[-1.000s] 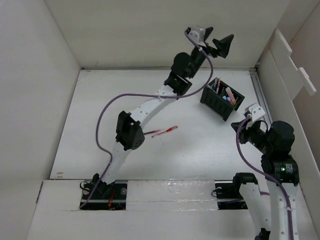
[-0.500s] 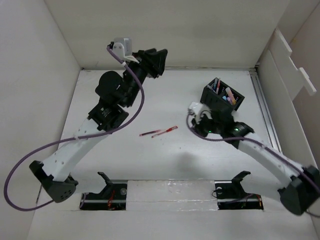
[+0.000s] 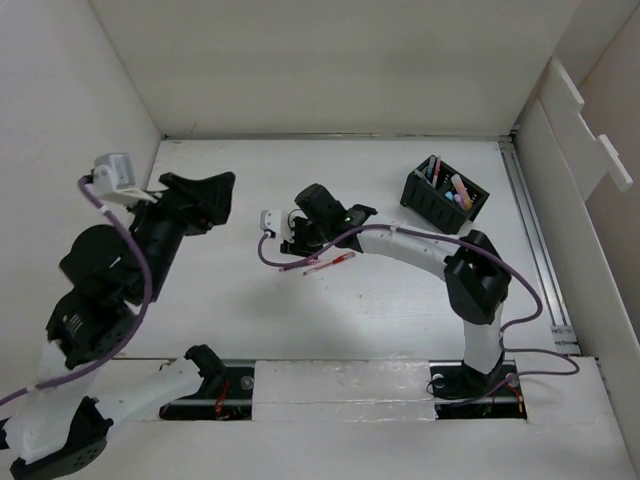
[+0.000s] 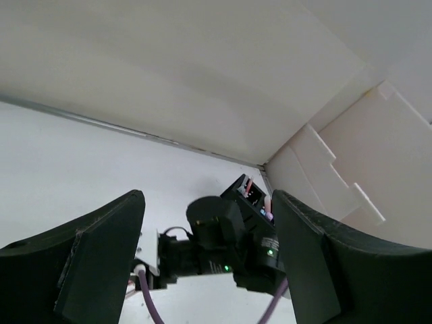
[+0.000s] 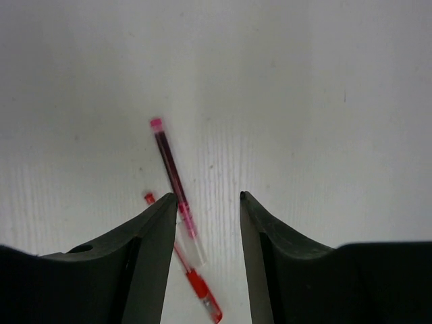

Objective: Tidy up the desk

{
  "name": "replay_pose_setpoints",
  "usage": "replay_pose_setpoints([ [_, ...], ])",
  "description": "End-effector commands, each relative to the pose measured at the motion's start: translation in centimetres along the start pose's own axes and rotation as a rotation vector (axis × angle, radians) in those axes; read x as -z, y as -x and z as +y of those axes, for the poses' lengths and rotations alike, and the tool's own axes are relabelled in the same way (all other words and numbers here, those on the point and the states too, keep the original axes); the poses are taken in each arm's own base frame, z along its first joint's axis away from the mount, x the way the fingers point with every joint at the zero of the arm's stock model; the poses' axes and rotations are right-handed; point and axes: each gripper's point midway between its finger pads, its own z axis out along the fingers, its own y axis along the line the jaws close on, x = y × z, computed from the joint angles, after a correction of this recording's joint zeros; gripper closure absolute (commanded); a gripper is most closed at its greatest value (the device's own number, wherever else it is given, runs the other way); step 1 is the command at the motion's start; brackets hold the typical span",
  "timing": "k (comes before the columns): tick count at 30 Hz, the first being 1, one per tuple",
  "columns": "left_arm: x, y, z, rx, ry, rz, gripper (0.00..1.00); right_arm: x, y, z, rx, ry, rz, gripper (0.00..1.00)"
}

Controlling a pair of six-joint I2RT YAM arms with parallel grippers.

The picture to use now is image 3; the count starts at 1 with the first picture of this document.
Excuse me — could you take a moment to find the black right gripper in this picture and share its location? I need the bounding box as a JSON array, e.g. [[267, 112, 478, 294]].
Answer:
[[280, 214, 330, 260]]

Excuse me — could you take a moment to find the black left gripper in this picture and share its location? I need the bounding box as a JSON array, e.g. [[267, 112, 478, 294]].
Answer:
[[127, 170, 239, 300]]

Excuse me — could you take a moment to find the dark red clear pen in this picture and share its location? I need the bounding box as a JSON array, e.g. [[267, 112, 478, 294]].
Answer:
[[278, 258, 321, 272]]

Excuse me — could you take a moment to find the purple highlighter marker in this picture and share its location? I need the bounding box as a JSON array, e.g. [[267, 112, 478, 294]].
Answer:
[[451, 174, 467, 194]]

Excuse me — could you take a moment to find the orange yellow highlighter marker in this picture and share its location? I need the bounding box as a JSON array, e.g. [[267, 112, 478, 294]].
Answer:
[[454, 190, 475, 210]]

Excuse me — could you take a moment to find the blue clear gel pen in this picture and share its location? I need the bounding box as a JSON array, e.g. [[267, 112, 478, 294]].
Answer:
[[425, 155, 437, 183]]

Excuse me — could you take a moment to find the pink clear gel pen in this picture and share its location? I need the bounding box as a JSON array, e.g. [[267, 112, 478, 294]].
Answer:
[[432, 156, 442, 188]]

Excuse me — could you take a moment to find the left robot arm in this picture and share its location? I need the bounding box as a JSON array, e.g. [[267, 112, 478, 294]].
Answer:
[[1, 172, 235, 479]]

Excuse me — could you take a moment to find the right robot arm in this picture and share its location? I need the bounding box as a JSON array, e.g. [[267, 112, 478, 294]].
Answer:
[[264, 183, 511, 400]]

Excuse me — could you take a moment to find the red capped gel pen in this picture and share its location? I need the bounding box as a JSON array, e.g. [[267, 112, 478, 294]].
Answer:
[[302, 252, 356, 276]]

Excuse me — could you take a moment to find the black slotted pen holder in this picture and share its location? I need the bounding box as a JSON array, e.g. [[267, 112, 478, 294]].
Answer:
[[400, 155, 490, 234]]

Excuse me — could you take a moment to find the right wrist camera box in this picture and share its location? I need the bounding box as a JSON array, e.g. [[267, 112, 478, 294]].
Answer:
[[260, 210, 288, 238]]

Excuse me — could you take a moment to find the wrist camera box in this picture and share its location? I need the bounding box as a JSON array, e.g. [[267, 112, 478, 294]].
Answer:
[[91, 153, 154, 206], [260, 210, 288, 238]]

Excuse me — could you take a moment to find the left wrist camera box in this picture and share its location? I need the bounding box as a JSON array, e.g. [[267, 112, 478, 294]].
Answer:
[[91, 153, 154, 206]]

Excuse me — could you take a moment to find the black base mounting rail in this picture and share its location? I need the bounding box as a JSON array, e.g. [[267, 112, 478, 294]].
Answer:
[[159, 359, 527, 423]]

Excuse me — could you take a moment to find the aluminium rail right edge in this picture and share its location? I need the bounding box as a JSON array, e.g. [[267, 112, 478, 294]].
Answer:
[[498, 130, 582, 356]]

